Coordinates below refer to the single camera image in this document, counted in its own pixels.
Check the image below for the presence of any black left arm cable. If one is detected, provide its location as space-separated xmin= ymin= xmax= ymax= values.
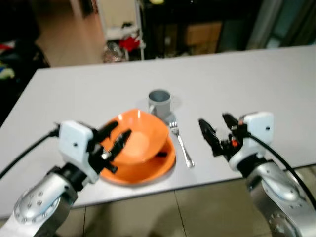
xmin=0 ymin=126 xmax=61 ymax=179

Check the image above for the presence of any red item on cart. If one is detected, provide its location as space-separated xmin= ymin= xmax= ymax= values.
xmin=119 ymin=35 xmax=142 ymax=53

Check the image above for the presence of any white shelf cart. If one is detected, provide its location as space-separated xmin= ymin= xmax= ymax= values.
xmin=95 ymin=0 xmax=147 ymax=61

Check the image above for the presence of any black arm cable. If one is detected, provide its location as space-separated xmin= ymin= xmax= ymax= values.
xmin=0 ymin=126 xmax=61 ymax=179
xmin=246 ymin=133 xmax=316 ymax=210

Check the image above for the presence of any shiny crumpled bag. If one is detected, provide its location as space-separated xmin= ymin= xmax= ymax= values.
xmin=102 ymin=41 xmax=125 ymax=64

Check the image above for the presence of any dark pile of clutter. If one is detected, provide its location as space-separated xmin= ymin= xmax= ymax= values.
xmin=0 ymin=0 xmax=51 ymax=126

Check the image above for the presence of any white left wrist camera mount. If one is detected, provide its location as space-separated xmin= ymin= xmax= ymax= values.
xmin=58 ymin=120 xmax=98 ymax=184

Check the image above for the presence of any orange plastic plate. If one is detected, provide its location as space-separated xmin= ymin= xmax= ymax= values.
xmin=98 ymin=132 xmax=177 ymax=186

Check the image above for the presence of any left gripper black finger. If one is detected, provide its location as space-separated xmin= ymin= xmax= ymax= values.
xmin=109 ymin=129 xmax=132 ymax=163
xmin=92 ymin=120 xmax=120 ymax=143

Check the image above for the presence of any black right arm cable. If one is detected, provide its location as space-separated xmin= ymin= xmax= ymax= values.
xmin=246 ymin=133 xmax=316 ymax=210

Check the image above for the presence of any silver metal fork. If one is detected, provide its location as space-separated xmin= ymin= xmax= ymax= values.
xmin=168 ymin=121 xmax=195 ymax=169

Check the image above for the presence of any dark cabinet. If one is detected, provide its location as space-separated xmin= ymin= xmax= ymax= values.
xmin=140 ymin=0 xmax=260 ymax=56

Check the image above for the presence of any grey cup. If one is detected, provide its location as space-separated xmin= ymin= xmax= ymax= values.
xmin=148 ymin=89 xmax=172 ymax=122

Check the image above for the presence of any grey curtain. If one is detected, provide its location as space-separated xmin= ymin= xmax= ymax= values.
xmin=246 ymin=0 xmax=316 ymax=51

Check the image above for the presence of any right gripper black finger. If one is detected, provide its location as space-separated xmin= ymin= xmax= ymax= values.
xmin=222 ymin=113 xmax=239 ymax=134
xmin=198 ymin=118 xmax=222 ymax=157

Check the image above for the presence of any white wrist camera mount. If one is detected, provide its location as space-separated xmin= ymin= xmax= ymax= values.
xmin=58 ymin=120 xmax=98 ymax=184
xmin=229 ymin=111 xmax=275 ymax=171

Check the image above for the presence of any orange plastic bowl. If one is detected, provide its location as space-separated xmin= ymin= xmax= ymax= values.
xmin=101 ymin=108 xmax=171 ymax=166

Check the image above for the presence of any brown cardboard box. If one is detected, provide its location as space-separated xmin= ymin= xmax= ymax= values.
xmin=185 ymin=21 xmax=224 ymax=55

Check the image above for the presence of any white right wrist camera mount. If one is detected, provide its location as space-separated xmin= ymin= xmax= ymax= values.
xmin=229 ymin=111 xmax=275 ymax=171

